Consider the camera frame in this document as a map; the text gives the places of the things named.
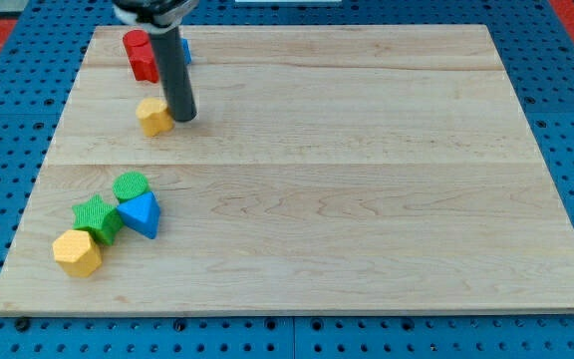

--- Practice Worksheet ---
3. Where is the yellow heart block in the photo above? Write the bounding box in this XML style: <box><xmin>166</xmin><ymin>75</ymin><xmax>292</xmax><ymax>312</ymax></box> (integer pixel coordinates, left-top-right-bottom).
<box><xmin>136</xmin><ymin>98</ymin><xmax>174</xmax><ymax>137</ymax></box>

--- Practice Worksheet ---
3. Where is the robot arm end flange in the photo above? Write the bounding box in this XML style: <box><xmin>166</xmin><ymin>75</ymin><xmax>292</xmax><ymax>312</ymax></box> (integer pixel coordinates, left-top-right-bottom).
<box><xmin>112</xmin><ymin>0</ymin><xmax>199</xmax><ymax>33</ymax></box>

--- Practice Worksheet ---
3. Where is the wooden board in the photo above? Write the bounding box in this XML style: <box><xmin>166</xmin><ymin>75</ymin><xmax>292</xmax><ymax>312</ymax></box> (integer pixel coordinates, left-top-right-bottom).
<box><xmin>0</xmin><ymin>24</ymin><xmax>574</xmax><ymax>317</ymax></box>

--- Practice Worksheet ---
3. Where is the blue triangle block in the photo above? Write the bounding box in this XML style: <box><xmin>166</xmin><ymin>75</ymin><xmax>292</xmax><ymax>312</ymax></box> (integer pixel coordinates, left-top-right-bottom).
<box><xmin>117</xmin><ymin>191</ymin><xmax>160</xmax><ymax>239</ymax></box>

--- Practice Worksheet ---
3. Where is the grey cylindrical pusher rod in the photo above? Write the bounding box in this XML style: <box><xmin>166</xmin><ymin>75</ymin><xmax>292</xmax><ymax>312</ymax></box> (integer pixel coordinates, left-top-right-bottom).
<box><xmin>148</xmin><ymin>28</ymin><xmax>197</xmax><ymax>123</ymax></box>

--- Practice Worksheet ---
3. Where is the green cylinder block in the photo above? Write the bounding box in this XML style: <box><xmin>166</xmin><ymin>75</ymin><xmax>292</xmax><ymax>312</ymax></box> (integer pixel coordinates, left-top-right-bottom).
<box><xmin>112</xmin><ymin>172</ymin><xmax>150</xmax><ymax>203</ymax></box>

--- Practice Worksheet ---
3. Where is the blue block behind rod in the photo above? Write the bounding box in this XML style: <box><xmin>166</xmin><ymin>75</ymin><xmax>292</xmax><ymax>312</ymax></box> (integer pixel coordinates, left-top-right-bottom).
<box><xmin>181</xmin><ymin>38</ymin><xmax>192</xmax><ymax>65</ymax></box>

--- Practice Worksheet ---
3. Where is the red block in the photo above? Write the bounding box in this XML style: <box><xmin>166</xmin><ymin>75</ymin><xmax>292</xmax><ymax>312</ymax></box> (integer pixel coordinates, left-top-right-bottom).
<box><xmin>123</xmin><ymin>30</ymin><xmax>159</xmax><ymax>83</ymax></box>

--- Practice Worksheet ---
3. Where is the green star block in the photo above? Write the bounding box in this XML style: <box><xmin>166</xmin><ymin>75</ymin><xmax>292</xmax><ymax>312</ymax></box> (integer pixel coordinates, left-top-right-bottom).
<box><xmin>72</xmin><ymin>194</ymin><xmax>124</xmax><ymax>246</ymax></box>

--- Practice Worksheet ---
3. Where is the yellow hexagon block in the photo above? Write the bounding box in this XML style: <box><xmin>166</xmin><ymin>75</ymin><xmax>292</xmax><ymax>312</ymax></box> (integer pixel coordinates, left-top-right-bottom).
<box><xmin>52</xmin><ymin>229</ymin><xmax>103</xmax><ymax>277</ymax></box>

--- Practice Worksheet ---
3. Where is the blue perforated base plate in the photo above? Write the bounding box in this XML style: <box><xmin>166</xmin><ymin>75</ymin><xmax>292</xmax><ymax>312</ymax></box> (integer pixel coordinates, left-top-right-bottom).
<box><xmin>0</xmin><ymin>1</ymin><xmax>574</xmax><ymax>358</ymax></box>

